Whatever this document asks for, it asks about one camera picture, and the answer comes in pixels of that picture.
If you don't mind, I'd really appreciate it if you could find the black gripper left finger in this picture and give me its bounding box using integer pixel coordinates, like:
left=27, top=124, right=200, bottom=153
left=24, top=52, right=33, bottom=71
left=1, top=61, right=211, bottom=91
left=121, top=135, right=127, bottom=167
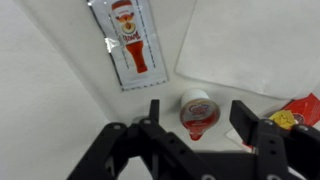
left=66, top=99, right=208, bottom=180

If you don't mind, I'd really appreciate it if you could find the yellow sauce packet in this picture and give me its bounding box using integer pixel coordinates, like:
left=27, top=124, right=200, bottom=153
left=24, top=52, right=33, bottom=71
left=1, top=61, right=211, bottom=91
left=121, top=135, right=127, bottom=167
left=268, top=110, right=297, bottom=130

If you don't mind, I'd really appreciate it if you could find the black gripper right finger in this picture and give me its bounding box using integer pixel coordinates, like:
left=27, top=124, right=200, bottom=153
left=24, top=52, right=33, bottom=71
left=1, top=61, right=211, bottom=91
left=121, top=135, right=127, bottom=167
left=229, top=99, right=320, bottom=180

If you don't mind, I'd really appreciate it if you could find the coffee creamer capsule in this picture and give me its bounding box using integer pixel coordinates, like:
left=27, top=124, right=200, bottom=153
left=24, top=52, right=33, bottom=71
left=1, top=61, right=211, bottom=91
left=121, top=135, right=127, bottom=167
left=179, top=88, right=221, bottom=142

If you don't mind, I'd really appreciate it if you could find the white paper serviette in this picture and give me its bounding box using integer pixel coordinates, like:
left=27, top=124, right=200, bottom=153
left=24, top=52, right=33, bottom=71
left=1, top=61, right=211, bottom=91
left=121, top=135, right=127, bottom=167
left=174, top=0, right=320, bottom=100

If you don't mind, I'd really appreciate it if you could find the red sauce packet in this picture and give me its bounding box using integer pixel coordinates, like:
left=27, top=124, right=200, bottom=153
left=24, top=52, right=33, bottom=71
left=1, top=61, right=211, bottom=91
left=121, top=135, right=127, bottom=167
left=281, top=93, right=320, bottom=127

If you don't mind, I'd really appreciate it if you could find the ketchup sachet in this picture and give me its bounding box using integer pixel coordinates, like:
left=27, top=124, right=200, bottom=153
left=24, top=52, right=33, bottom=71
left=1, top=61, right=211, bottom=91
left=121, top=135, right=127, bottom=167
left=87, top=0, right=169, bottom=92

